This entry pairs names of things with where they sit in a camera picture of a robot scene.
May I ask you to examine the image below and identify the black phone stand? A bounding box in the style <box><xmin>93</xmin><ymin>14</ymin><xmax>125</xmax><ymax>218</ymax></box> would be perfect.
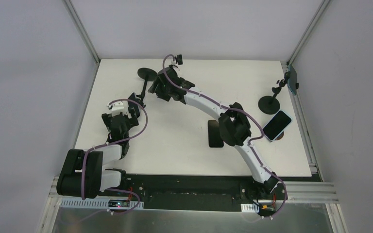
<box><xmin>137</xmin><ymin>67</ymin><xmax>157</xmax><ymax>108</ymax></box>
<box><xmin>258</xmin><ymin>71</ymin><xmax>291</xmax><ymax>115</ymax></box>
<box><xmin>171</xmin><ymin>54</ymin><xmax>183</xmax><ymax>66</ymax></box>

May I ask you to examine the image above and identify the blue phone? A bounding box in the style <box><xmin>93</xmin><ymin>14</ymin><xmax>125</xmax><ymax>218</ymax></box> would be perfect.
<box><xmin>287</xmin><ymin>65</ymin><xmax>299</xmax><ymax>96</ymax></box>

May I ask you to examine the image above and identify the blue-cased phone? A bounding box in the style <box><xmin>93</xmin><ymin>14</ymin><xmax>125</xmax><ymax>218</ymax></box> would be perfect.
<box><xmin>263</xmin><ymin>110</ymin><xmax>292</xmax><ymax>141</ymax></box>

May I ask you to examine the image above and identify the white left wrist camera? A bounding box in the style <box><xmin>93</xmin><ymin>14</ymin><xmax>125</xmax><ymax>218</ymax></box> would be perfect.
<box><xmin>107</xmin><ymin>101</ymin><xmax>128</xmax><ymax>117</ymax></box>

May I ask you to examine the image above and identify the black phone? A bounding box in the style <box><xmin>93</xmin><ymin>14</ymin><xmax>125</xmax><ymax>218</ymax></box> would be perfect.
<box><xmin>207</xmin><ymin>120</ymin><xmax>224</xmax><ymax>148</ymax></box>

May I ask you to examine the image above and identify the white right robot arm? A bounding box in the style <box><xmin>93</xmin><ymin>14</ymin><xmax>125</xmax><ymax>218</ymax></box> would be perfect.
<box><xmin>148</xmin><ymin>65</ymin><xmax>279</xmax><ymax>199</ymax></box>

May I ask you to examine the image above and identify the white slotted cable duct left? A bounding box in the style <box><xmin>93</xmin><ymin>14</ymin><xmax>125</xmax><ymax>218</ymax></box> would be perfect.
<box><xmin>60</xmin><ymin>198</ymin><xmax>144</xmax><ymax>210</ymax></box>

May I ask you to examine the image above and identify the white slotted cable duct right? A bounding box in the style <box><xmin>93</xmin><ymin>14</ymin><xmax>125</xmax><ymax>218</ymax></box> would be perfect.
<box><xmin>240</xmin><ymin>203</ymin><xmax>260</xmax><ymax>213</ymax></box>

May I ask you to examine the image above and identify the white slotted cable duct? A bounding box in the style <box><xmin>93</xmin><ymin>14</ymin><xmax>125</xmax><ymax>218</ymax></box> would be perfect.
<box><xmin>240</xmin><ymin>203</ymin><xmax>260</xmax><ymax>213</ymax></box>
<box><xmin>60</xmin><ymin>198</ymin><xmax>144</xmax><ymax>210</ymax></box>

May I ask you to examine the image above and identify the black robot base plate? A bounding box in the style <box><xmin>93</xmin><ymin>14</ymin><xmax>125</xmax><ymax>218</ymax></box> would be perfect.
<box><xmin>98</xmin><ymin>174</ymin><xmax>271</xmax><ymax>212</ymax></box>

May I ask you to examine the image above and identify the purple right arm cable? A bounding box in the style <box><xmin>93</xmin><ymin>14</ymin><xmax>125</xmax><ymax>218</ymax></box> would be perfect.
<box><xmin>162</xmin><ymin>54</ymin><xmax>288</xmax><ymax>220</ymax></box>

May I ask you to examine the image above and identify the aluminium frame rail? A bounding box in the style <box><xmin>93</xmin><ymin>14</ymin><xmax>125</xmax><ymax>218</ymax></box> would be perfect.
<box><xmin>285</xmin><ymin>182</ymin><xmax>339</xmax><ymax>204</ymax></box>

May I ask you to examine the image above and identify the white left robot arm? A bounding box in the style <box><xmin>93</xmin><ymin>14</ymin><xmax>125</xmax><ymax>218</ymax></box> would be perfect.
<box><xmin>56</xmin><ymin>93</ymin><xmax>145</xmax><ymax>199</ymax></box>

